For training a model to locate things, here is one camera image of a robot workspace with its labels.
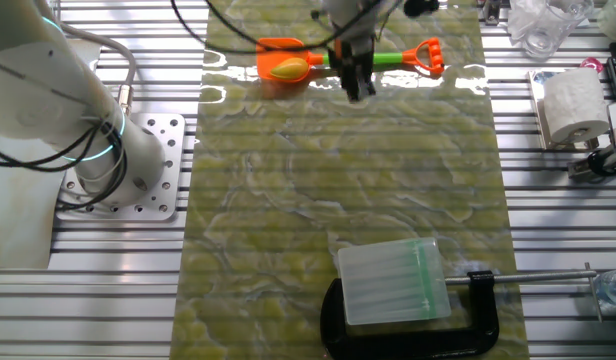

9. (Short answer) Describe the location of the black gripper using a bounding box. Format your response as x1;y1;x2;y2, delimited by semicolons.
327;36;378;104

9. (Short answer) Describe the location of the yellow toy mango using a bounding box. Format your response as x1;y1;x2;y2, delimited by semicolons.
269;56;311;81

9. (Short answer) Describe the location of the orange green toy shovel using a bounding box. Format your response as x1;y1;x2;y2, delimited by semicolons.
255;36;446;84

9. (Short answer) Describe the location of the pink plastic object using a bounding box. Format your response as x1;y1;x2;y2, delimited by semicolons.
579;56;605;75

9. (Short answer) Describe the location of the green marble pattern mat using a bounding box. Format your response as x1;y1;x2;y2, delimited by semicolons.
168;0;530;360

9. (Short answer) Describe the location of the translucent plastic box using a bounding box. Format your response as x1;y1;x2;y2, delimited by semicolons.
336;236;453;327

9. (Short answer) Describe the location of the black C-clamp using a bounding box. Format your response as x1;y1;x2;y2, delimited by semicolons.
319;262;605;360

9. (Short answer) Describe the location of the pale round container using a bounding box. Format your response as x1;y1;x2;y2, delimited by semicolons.
596;0;616;44

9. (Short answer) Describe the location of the clear water bottle blue cap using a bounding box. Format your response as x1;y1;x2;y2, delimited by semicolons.
591;267;616;317

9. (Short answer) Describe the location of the small dark metal bracket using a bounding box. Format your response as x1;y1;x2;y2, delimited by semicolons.
479;0;504;27

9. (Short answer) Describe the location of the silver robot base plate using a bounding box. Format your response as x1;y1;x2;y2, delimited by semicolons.
55;112;187;222

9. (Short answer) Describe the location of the thick grey base cable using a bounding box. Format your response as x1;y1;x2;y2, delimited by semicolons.
57;22;138;117

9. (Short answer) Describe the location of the black base cable bundle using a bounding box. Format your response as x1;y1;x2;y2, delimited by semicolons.
0;57;129;212

